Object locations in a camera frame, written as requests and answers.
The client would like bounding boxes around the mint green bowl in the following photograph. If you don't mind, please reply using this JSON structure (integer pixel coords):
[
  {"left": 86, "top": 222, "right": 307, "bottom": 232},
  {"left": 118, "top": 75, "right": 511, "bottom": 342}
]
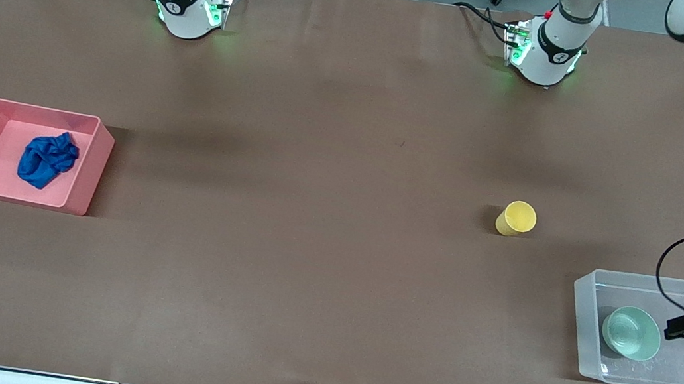
[{"left": 598, "top": 303, "right": 666, "bottom": 365}]

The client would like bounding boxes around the blue cloth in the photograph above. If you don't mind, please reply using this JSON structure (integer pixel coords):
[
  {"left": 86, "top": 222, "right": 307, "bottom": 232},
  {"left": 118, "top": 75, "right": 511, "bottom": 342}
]
[{"left": 15, "top": 126, "right": 82, "bottom": 194}]

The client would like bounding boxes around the yellow cup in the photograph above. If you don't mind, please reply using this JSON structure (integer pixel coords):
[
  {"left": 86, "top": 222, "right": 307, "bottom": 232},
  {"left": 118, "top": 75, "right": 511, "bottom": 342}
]
[{"left": 494, "top": 198, "right": 540, "bottom": 240}]

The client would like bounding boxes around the clear plastic box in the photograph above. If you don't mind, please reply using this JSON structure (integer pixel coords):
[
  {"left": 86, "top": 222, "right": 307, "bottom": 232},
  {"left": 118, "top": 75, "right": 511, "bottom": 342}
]
[{"left": 561, "top": 263, "right": 684, "bottom": 384}]

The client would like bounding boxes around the brown paper table cover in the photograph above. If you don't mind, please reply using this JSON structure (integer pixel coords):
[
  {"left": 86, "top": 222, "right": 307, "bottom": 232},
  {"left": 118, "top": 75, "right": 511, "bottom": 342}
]
[{"left": 0, "top": 0, "right": 684, "bottom": 384}]

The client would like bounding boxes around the black left base cable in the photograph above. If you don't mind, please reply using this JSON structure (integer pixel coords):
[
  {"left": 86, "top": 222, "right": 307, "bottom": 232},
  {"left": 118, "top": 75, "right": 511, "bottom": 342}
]
[{"left": 449, "top": 0, "right": 519, "bottom": 46}]

